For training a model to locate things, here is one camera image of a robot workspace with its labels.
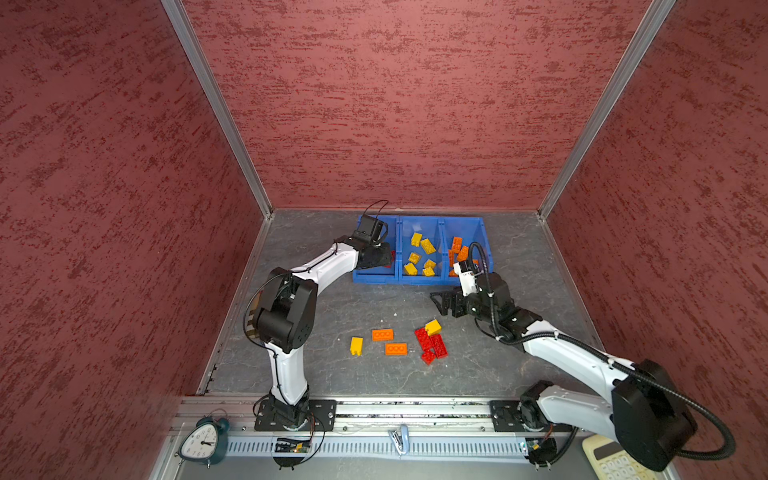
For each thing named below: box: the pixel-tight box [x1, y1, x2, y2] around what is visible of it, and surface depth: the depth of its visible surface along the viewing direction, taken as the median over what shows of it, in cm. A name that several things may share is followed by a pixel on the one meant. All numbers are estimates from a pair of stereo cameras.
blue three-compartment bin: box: [352, 215, 494, 285], surface depth 105 cm
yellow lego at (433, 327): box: [425, 319, 442, 336], surface depth 89 cm
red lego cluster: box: [414, 327, 448, 366], surface depth 87 cm
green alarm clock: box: [174, 408, 230, 469], surface depth 69 cm
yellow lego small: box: [350, 337, 364, 357], surface depth 85 cm
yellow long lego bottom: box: [420, 238, 436, 255], surface depth 109 cm
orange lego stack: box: [371, 329, 409, 356], surface depth 87 cm
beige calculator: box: [582, 434, 662, 480], surface depth 67 cm
